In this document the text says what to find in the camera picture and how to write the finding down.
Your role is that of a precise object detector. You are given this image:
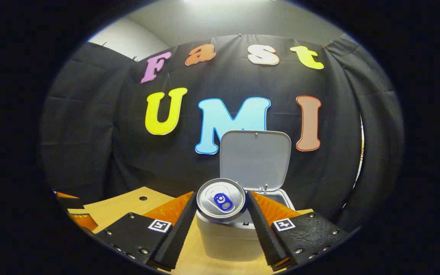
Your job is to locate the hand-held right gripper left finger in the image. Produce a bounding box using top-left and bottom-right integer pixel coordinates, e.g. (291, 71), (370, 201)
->
(92, 191), (198, 272)

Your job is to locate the grey desktop garbage bin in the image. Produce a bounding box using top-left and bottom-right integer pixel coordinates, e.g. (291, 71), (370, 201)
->
(196, 130), (296, 262)

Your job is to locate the silver pop can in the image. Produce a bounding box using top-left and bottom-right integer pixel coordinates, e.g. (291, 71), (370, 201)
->
(196, 178), (248, 223)

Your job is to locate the ceiling light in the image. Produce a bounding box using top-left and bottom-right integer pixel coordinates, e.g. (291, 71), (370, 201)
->
(182, 0), (278, 4)

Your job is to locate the wooden desktop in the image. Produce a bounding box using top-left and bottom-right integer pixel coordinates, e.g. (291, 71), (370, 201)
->
(67, 186), (314, 275)

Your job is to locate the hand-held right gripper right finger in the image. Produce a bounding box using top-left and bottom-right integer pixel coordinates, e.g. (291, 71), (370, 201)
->
(246, 190), (352, 272)

